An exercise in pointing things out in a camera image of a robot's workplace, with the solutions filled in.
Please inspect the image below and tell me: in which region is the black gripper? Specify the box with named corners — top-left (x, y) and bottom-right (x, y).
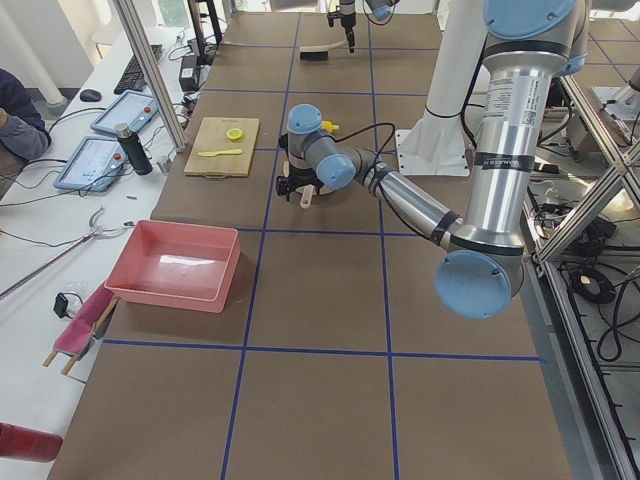
top-left (327, 0), bottom-right (356, 53)
top-left (276, 168), bottom-right (320, 200)

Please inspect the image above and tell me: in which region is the beige plastic dustpan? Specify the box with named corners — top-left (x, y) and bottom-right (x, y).
top-left (293, 185), bottom-right (333, 209)

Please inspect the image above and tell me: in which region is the beige hand brush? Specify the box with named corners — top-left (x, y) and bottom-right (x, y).
top-left (299, 40), bottom-right (347, 61)

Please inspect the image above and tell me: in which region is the yellow toy corn cob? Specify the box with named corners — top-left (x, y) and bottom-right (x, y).
top-left (321, 120), bottom-right (340, 133)

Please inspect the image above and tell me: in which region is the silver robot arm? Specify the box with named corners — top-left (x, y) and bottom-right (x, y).
top-left (276, 1), bottom-right (591, 320)
top-left (327, 0), bottom-right (398, 53)

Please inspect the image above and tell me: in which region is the pink plastic bin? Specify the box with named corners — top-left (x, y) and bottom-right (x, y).
top-left (105, 220), bottom-right (240, 313)

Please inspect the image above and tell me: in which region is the yellow plastic toy knife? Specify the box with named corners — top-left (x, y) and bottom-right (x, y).
top-left (197, 148), bottom-right (243, 158)

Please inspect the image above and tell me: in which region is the yellow toy lemon slice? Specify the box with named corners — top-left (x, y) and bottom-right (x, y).
top-left (226, 128), bottom-right (244, 142)

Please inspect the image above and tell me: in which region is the bamboo cutting board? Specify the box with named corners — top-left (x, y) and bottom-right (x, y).
top-left (184, 117), bottom-right (260, 177)

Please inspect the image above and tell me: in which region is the black power adapter box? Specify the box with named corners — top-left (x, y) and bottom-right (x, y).
top-left (178, 55), bottom-right (200, 92)

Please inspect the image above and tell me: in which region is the black water bottle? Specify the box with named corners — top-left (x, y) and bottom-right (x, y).
top-left (115, 123), bottom-right (153, 176)

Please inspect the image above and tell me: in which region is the far teach pendant tablet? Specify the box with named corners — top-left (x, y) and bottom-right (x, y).
top-left (90, 90), bottom-right (158, 137)

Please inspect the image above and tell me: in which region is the teach pendant tablet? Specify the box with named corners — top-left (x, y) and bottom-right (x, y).
top-left (53, 136), bottom-right (128, 193)
top-left (90, 90), bottom-right (158, 137)

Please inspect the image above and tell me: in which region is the black keyboard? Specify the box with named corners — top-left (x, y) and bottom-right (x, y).
top-left (113, 56), bottom-right (146, 95)

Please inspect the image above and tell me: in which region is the near teach pendant tablet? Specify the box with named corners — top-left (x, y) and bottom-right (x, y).
top-left (53, 136), bottom-right (128, 193)

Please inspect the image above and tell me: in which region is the metal reacher grabber tool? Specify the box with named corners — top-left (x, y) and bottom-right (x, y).
top-left (0, 206), bottom-right (136, 301)

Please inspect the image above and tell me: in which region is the black computer mouse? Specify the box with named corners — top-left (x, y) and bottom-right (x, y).
top-left (79, 89), bottom-right (102, 103)

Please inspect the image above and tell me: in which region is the seated person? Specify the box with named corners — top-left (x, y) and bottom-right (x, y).
top-left (1, 69), bottom-right (51, 196)

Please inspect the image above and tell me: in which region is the red cylinder bottle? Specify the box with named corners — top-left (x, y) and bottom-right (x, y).
top-left (1, 423), bottom-right (63, 463)

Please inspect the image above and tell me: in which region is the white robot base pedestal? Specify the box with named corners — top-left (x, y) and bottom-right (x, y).
top-left (396, 0), bottom-right (487, 177)

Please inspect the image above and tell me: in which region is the aluminium frame post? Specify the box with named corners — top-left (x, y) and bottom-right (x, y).
top-left (113, 0), bottom-right (187, 153)

